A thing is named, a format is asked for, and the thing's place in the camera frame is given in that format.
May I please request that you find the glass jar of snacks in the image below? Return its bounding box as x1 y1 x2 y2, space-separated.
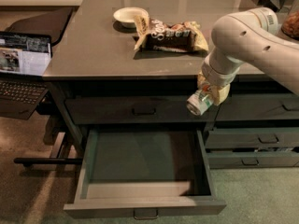
281 0 299 40

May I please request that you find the white ceramic bowl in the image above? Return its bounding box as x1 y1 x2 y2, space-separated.
113 7 149 29

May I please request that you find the grey bottom right drawer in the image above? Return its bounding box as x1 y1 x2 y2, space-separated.
207 152 299 169

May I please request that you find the grey top left drawer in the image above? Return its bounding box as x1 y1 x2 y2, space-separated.
64 96 218 125

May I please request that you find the open black laptop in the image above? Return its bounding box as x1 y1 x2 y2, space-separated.
0 32 52 119

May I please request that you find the black laptop stand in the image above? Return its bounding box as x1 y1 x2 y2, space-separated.
14 115 82 167

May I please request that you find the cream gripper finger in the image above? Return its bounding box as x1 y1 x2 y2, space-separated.
210 85 230 105
197 73 211 92

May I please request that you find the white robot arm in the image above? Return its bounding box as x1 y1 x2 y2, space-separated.
200 7 299 105

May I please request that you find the grey middle right drawer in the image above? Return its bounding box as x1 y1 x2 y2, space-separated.
206 128 299 149

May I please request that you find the green 7up soda can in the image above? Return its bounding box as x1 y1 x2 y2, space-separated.
186 90 213 116

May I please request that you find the brown chip bag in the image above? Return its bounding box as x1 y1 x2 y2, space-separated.
134 16 208 53

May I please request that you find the grey top right drawer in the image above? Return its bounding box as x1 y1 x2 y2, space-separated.
216 93 299 121

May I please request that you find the open grey middle drawer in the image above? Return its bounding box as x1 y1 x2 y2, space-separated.
64 129 226 220

